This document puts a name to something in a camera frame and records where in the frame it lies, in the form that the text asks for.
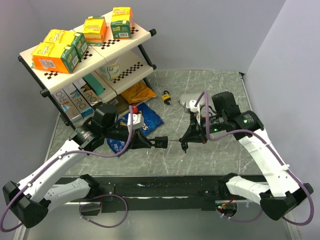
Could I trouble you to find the left white RO box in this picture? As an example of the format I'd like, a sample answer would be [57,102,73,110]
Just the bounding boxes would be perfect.
[53,89,83,124]

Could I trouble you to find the teal box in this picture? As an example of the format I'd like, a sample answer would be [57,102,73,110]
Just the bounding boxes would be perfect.
[83,73,105,96]

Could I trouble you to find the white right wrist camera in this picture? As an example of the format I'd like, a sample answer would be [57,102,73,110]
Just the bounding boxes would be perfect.
[184,100,205,124]

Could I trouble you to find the brown snack bag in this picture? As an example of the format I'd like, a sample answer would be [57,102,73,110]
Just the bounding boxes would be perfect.
[108,95,129,116]

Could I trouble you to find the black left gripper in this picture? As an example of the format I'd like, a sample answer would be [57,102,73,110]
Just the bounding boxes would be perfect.
[103,123,152,151]

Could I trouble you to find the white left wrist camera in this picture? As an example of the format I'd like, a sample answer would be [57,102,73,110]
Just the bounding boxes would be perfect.
[127,113,144,132]

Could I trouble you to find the black padlock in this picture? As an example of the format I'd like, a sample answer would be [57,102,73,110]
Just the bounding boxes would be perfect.
[150,136,169,149]

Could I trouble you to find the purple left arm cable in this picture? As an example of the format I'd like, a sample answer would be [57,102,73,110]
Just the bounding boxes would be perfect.
[0,105,133,232]

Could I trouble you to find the blue Doritos chip bag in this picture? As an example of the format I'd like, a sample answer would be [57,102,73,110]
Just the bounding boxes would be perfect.
[106,103,164,154]

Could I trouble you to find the green yellow sponge box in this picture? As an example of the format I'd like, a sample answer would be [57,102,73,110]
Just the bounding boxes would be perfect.
[110,7,134,40]

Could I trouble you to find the yellow padlock with key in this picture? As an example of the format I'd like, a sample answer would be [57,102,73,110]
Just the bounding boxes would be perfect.
[161,90,171,105]

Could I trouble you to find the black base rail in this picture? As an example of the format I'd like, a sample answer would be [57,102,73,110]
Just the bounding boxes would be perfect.
[59,175,253,214]

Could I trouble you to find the white ro box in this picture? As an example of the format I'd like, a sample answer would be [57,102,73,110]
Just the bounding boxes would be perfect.
[53,89,83,124]
[63,84,94,118]

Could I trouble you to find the yellow honey dijon chip bag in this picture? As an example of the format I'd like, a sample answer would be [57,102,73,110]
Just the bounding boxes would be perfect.
[120,82,157,105]

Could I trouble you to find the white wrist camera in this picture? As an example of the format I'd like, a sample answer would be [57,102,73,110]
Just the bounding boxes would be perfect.
[184,100,205,124]
[127,113,144,132]

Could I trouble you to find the grey silver sponge pad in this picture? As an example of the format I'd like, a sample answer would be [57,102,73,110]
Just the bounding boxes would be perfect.
[178,93,200,108]

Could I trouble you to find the white paper cup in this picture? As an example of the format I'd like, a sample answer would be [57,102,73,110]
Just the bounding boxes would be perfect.
[98,57,121,80]

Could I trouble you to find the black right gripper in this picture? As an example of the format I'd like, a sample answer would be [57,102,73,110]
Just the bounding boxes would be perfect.
[181,112,226,144]

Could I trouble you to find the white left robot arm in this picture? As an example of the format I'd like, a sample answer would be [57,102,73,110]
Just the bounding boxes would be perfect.
[2,103,168,228]

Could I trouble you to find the front orange sponge box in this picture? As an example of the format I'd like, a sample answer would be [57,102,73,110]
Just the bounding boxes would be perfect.
[31,42,80,74]

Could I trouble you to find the middle white RO box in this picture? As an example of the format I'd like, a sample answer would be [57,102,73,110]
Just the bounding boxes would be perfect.
[63,84,94,118]

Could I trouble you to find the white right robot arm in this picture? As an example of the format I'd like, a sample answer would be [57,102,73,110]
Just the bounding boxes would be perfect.
[179,91,315,226]

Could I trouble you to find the beige two-tier shelf rack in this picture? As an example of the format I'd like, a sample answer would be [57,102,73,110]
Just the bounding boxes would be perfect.
[18,23,157,128]

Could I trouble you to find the orange yellow sponge pack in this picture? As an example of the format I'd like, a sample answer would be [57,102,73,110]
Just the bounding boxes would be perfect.
[82,16,107,45]

